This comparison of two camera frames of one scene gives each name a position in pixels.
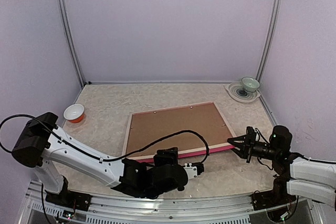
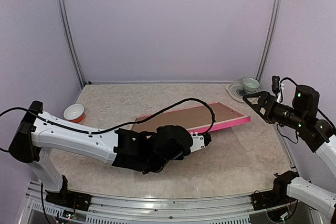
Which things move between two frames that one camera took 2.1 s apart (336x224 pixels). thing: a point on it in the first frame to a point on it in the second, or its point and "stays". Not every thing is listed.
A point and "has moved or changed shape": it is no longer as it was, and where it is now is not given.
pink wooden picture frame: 181,153 to 196,119
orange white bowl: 74,113 stays
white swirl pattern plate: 236,91 stays
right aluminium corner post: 276,13 stays
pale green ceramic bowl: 250,84 stays
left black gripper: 167,156 to 159,128
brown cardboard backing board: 146,127 has moved or changed shape
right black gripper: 246,150 to 264,96
